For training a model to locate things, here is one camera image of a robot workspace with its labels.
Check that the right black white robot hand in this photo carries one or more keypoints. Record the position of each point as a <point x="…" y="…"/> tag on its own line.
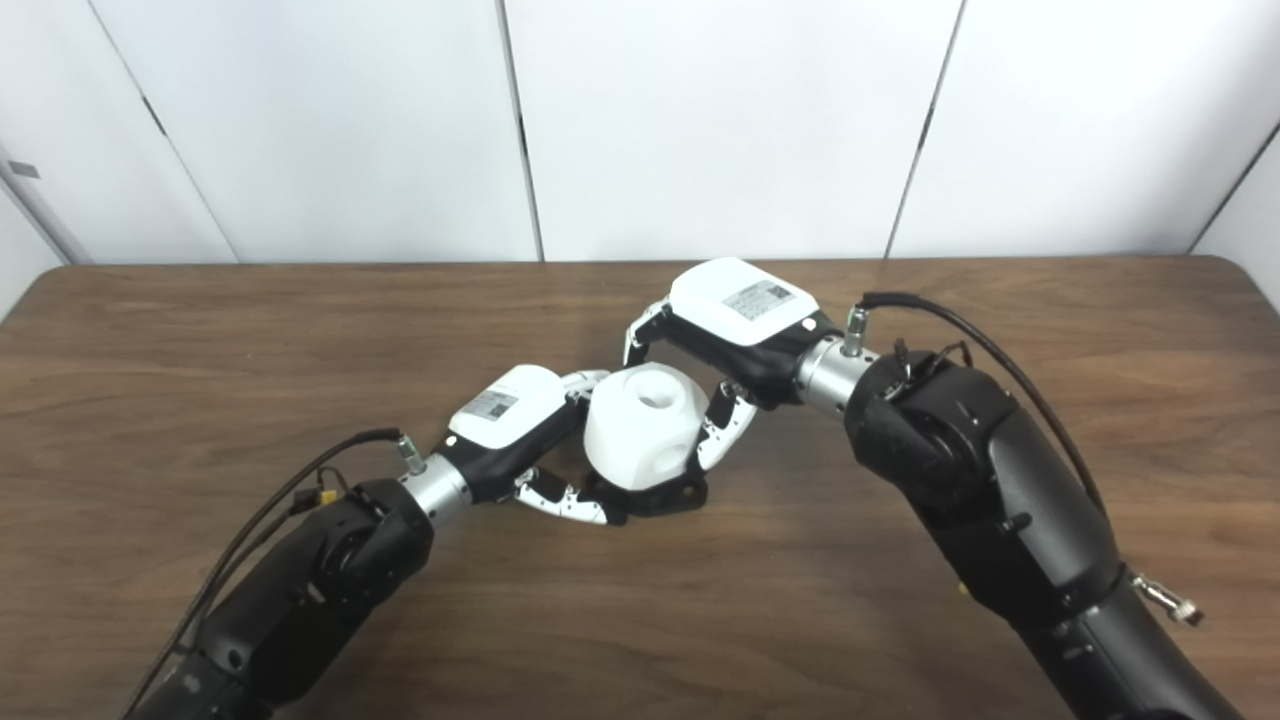
<point x="740" y="310"/>

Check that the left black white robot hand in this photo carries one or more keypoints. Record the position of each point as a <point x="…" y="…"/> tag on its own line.
<point x="510" y="420"/>

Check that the round white plastic piece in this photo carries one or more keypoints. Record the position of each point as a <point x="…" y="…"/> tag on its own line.
<point x="635" y="430"/>

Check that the black flanged holder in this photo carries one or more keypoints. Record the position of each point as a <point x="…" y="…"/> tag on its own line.
<point x="670" y="498"/>

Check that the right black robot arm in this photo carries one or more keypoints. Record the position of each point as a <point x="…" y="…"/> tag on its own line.
<point x="1000" y="490"/>

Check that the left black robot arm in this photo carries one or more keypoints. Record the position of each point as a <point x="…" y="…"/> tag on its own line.
<point x="310" y="590"/>

